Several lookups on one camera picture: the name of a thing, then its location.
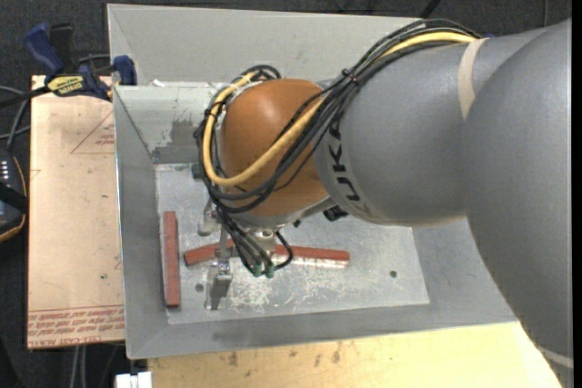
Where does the red-brown flat block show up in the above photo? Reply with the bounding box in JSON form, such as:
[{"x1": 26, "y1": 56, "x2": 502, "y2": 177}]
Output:
[
  {"x1": 183, "y1": 242, "x2": 352, "y2": 268},
  {"x1": 162, "y1": 210, "x2": 183, "y2": 310}
]

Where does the grey metal bin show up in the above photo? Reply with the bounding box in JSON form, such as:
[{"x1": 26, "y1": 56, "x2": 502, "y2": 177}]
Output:
[{"x1": 106, "y1": 3, "x2": 524, "y2": 361}]

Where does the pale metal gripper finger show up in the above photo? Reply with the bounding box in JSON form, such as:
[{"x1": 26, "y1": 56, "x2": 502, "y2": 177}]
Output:
[
  {"x1": 197, "y1": 199, "x2": 216, "y2": 238},
  {"x1": 206, "y1": 260, "x2": 233, "y2": 312}
]

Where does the brown cardboard board red print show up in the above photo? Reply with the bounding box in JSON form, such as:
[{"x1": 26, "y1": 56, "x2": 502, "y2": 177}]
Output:
[{"x1": 26, "y1": 75, "x2": 126, "y2": 351}]

